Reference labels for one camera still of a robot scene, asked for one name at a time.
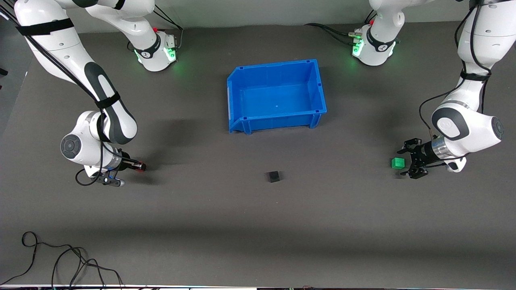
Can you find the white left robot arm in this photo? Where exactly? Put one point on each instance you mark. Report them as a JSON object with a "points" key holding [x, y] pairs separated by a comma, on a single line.
{"points": [[475, 129]]}

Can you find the dark grey table mat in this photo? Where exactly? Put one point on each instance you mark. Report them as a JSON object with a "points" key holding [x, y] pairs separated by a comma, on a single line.
{"points": [[258, 225]]}

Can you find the small green cube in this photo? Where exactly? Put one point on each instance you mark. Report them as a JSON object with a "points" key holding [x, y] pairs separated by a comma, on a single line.
{"points": [[398, 162]]}

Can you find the small black cube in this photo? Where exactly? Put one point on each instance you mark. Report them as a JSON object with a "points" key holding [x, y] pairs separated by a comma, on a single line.
{"points": [[273, 176]]}

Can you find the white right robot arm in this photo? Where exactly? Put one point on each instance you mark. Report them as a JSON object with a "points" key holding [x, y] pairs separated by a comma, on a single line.
{"points": [[60, 44]]}

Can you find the blue plastic storage bin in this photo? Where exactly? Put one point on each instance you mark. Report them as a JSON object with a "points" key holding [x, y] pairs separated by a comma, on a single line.
{"points": [[278, 96]]}

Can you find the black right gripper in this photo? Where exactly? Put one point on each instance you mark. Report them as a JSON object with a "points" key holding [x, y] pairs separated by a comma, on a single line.
{"points": [[125, 162]]}

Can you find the small red cube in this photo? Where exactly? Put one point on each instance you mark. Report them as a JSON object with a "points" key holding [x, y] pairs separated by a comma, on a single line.
{"points": [[140, 167]]}

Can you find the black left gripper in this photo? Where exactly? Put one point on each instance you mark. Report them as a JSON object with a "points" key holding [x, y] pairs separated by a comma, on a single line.
{"points": [[424, 153]]}

